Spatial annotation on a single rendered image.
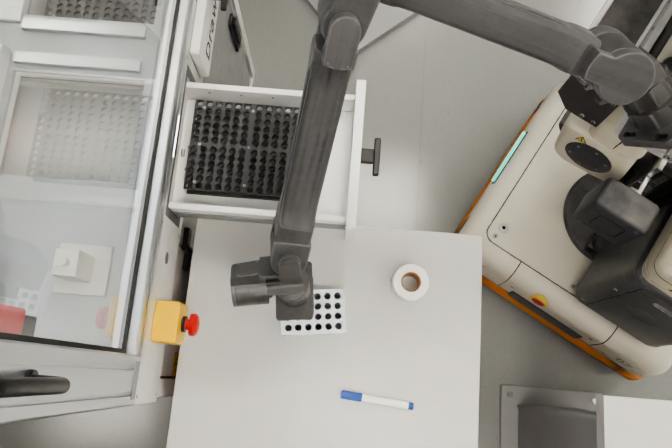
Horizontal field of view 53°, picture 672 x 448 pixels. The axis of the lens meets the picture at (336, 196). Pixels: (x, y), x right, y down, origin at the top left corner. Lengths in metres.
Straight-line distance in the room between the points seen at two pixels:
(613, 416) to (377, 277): 0.52
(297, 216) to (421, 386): 0.49
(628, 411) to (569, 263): 0.61
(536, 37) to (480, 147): 1.36
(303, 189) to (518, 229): 1.04
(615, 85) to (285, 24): 1.59
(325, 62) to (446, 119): 1.45
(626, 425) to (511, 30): 0.83
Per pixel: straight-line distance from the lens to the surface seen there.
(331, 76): 0.90
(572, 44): 0.96
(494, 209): 1.93
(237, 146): 1.28
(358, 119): 1.26
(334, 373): 1.34
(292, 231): 1.02
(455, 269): 1.38
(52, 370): 0.85
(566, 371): 2.22
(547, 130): 2.04
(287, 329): 1.34
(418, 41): 2.39
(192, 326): 1.23
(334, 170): 1.32
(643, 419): 1.47
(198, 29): 1.36
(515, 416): 2.16
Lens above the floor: 2.10
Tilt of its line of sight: 75 degrees down
